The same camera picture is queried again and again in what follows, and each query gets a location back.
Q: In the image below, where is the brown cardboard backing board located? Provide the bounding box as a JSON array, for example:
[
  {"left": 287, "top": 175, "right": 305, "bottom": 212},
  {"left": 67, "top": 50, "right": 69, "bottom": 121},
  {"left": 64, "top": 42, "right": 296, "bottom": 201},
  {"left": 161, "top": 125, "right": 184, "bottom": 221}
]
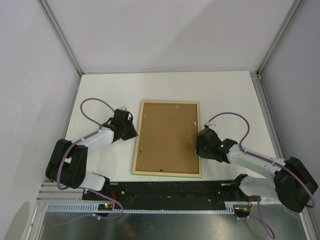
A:
[{"left": 134, "top": 102, "right": 200, "bottom": 175}]

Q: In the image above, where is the green wooden photo frame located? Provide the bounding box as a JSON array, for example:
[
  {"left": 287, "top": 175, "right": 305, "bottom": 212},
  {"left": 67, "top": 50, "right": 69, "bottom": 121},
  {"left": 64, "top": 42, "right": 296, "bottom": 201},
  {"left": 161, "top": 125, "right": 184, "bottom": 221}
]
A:
[{"left": 131, "top": 100, "right": 203, "bottom": 179}]

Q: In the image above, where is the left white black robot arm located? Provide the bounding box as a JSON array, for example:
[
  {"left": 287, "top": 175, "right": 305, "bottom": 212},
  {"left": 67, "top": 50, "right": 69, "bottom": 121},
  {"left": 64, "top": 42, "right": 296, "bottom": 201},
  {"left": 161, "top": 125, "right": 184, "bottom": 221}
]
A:
[{"left": 45, "top": 108, "right": 138, "bottom": 200}]

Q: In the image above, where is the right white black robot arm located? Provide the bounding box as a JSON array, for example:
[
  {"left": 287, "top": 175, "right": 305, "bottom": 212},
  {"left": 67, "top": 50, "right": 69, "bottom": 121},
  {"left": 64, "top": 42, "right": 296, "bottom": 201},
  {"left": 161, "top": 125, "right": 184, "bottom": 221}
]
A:
[{"left": 195, "top": 127, "right": 319, "bottom": 213}]

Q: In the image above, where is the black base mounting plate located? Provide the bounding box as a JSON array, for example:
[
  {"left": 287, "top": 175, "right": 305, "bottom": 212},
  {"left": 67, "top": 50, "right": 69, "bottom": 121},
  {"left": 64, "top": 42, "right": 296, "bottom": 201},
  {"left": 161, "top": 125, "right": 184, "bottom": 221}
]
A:
[{"left": 82, "top": 180, "right": 262, "bottom": 212}]

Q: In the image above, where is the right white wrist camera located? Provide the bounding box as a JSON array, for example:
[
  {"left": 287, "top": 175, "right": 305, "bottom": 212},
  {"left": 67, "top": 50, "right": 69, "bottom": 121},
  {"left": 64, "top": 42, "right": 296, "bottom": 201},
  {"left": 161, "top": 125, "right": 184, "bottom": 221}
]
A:
[{"left": 204, "top": 121, "right": 217, "bottom": 130}]

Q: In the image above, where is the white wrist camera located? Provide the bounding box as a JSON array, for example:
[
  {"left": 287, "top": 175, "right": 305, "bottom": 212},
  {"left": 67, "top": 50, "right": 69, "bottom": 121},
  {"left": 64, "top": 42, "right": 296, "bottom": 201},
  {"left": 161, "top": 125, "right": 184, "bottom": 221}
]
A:
[
  {"left": 204, "top": 121, "right": 217, "bottom": 130},
  {"left": 118, "top": 106, "right": 128, "bottom": 111}
]

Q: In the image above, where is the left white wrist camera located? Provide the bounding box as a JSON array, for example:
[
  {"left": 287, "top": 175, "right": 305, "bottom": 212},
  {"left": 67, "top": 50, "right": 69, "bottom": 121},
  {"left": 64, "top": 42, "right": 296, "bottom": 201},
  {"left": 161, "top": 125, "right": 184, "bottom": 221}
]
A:
[{"left": 118, "top": 106, "right": 128, "bottom": 111}]

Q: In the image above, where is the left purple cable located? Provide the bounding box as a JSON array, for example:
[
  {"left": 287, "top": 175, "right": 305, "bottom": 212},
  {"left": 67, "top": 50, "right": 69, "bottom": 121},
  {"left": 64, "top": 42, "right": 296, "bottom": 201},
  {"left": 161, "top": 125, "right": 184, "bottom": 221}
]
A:
[{"left": 47, "top": 98, "right": 125, "bottom": 226}]

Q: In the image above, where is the purple cable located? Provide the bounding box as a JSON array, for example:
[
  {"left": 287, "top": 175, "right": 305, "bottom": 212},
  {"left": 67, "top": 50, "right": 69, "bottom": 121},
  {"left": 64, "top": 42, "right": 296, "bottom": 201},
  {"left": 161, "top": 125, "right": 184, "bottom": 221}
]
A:
[
  {"left": 206, "top": 111, "right": 315, "bottom": 238},
  {"left": 47, "top": 98, "right": 125, "bottom": 226}
]

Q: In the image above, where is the white slotted cable duct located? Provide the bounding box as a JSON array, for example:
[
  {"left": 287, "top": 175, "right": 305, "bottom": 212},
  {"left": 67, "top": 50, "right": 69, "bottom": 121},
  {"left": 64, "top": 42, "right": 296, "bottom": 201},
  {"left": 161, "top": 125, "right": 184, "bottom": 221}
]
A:
[{"left": 45, "top": 202, "right": 250, "bottom": 215}]

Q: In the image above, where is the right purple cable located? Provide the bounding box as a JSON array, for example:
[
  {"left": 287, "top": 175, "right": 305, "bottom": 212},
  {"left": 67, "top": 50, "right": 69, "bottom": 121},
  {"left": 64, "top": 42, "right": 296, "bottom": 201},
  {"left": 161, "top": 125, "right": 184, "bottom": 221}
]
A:
[{"left": 206, "top": 111, "right": 315, "bottom": 238}]

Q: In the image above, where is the left aluminium corner post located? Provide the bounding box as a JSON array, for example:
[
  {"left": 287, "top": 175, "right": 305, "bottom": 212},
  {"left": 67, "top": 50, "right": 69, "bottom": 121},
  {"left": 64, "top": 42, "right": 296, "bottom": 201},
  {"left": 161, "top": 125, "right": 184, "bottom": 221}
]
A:
[{"left": 37, "top": 0, "right": 84, "bottom": 77}]

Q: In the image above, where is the aluminium corner post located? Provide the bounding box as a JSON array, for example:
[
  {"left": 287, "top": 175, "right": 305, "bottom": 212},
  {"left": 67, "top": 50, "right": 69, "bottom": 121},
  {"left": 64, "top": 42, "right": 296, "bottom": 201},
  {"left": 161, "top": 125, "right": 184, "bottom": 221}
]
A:
[
  {"left": 256, "top": 0, "right": 305, "bottom": 76},
  {"left": 37, "top": 0, "right": 84, "bottom": 77}
]

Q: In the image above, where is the right aluminium corner post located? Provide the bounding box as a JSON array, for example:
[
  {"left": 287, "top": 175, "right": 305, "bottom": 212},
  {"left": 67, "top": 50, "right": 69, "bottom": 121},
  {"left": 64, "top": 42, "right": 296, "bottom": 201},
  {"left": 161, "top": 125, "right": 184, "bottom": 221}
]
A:
[{"left": 256, "top": 0, "right": 305, "bottom": 76}]

